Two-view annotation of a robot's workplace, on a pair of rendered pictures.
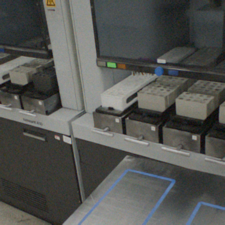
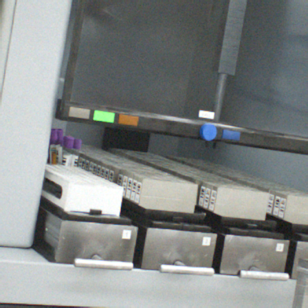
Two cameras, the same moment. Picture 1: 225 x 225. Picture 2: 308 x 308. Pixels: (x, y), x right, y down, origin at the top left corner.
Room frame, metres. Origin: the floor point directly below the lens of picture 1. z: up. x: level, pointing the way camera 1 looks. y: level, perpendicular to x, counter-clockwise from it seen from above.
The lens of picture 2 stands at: (0.67, 1.31, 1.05)
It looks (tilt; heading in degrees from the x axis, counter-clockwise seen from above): 3 degrees down; 293
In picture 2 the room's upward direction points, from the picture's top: 10 degrees clockwise
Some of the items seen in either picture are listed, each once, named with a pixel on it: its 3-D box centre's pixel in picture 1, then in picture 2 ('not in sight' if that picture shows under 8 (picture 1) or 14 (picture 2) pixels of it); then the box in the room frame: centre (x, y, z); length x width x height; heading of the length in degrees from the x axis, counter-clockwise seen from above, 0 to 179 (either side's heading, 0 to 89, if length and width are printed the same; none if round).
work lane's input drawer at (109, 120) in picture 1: (150, 90); (40, 203); (1.59, -0.25, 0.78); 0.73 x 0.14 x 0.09; 139
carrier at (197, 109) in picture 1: (192, 108); (238, 205); (1.22, -0.32, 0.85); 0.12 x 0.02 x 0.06; 49
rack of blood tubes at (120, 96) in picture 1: (132, 89); (67, 188); (1.49, -0.16, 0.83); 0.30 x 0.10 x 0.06; 139
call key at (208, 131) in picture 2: (158, 71); (207, 131); (1.27, -0.23, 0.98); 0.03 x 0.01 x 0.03; 49
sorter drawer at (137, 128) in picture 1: (183, 95); (112, 210); (1.50, -0.36, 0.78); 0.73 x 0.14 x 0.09; 139
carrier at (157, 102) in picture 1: (152, 101); (166, 197); (1.32, -0.21, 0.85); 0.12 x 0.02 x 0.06; 50
